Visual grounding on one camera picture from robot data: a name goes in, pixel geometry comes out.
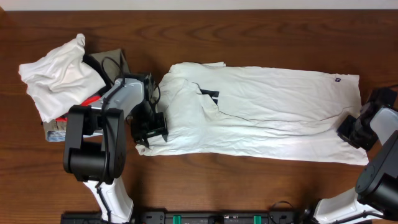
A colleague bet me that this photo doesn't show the olive folded trousers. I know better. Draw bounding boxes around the olive folded trousers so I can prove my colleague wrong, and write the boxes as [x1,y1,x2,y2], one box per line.
[42,49,130,133]

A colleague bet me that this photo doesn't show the white folded shirt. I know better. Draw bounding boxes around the white folded shirt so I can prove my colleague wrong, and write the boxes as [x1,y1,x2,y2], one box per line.
[19,34,106,123]

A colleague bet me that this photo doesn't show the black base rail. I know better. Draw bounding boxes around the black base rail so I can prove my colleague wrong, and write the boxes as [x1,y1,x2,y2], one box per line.
[60,211,318,224]

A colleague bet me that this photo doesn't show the left black cable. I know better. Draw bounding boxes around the left black cable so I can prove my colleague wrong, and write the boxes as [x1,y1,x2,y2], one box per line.
[95,56,162,224]

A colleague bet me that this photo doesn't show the white printed t-shirt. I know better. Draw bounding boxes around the white printed t-shirt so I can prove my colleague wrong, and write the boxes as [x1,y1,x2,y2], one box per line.
[137,62,368,166]

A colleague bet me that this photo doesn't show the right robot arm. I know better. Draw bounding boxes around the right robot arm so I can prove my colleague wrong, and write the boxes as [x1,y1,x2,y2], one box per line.
[304,85,397,224]

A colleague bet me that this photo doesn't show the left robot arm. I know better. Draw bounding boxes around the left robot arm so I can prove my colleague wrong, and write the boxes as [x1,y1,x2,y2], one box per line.
[61,73,169,223]

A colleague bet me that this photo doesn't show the dark red-trimmed folded garment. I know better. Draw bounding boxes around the dark red-trimmed folded garment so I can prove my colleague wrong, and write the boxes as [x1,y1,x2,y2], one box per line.
[55,54,113,122]

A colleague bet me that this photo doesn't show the light blue folded garment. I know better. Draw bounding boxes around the light blue folded garment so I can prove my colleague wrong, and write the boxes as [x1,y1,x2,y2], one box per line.
[46,130,66,142]

